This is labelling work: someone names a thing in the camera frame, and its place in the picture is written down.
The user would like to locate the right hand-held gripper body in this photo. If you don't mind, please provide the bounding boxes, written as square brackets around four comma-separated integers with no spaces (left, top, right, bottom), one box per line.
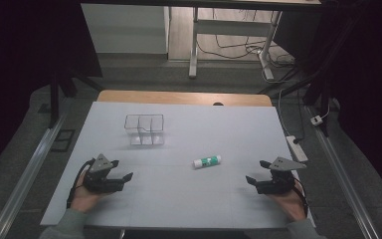
[255,155,308,195]

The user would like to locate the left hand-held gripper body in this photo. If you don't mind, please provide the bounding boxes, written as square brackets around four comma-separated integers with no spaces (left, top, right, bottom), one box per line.
[83,152,125,194]

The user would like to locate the clear plastic organizer box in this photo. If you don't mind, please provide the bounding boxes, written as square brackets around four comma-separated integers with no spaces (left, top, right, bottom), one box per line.
[123,114,166,147]

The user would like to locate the white green glue stick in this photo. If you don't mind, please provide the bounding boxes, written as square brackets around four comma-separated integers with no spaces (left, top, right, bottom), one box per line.
[192,154,223,169]

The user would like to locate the person's left hand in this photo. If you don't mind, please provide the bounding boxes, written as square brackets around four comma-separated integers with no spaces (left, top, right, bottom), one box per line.
[70,170,111,214]

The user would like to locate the person's right hand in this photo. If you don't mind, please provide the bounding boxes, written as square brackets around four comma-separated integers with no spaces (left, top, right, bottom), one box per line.
[266,184,308,223]

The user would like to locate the white power strip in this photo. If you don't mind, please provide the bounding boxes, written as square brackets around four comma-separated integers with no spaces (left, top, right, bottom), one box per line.
[285,134,309,163]

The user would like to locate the white board table cover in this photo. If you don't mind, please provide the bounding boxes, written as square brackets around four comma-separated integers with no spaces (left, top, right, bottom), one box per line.
[40,101,316,230]

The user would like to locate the black metal stand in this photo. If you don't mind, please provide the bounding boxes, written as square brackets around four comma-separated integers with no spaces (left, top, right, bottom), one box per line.
[258,13,362,137]
[47,66,106,129]

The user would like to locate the wooden table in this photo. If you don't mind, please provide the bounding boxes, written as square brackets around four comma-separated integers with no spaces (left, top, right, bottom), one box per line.
[96,89,274,108]

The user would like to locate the dark curtain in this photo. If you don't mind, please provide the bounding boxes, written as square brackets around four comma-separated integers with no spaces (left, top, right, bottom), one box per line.
[0,0,104,182]
[273,0,382,204]

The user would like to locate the white cabinet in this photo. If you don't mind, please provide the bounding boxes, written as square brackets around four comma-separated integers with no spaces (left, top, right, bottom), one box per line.
[81,3,171,56]

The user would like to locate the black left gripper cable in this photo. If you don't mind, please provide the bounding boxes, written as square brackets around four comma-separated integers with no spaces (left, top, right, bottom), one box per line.
[66,157,96,210]

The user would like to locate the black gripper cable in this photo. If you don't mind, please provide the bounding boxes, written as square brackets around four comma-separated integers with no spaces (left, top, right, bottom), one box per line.
[66,157,96,210]
[291,178,310,217]

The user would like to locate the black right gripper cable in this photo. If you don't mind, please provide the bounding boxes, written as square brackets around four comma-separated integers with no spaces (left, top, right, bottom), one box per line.
[291,178,310,217]

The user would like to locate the black floor frame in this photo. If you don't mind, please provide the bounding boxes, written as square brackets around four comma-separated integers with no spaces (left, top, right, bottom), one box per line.
[50,128,77,153]

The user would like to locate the black power cable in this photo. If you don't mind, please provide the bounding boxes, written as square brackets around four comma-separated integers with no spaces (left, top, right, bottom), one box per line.
[292,87,308,145]

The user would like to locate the metal floor rail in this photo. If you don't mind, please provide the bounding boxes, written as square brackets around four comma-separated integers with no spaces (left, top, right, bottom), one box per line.
[305,105,382,239]
[0,108,70,239]

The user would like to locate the tangle of floor cables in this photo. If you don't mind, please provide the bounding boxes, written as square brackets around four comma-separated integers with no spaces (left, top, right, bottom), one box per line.
[196,7,296,68]

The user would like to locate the white desk frame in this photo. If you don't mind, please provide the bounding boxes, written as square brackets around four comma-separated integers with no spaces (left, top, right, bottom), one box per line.
[188,6,284,82]

